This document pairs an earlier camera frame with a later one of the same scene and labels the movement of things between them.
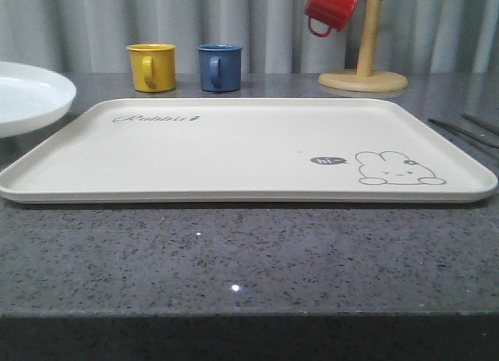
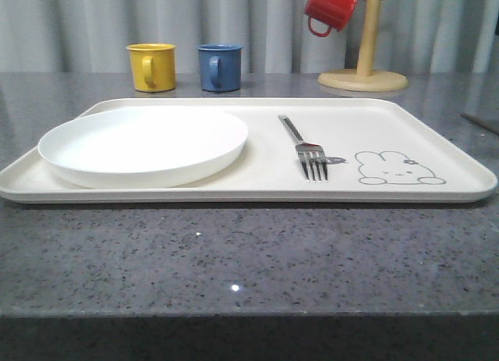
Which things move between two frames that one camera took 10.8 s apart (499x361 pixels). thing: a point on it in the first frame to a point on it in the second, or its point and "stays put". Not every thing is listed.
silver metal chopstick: [494, 129] stays put
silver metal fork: [477, 137] to [312, 156]
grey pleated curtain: [87, 30] stays put
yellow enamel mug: [153, 66] stays put
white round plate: [32, 97] to [141, 147]
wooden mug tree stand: [365, 78] stays put
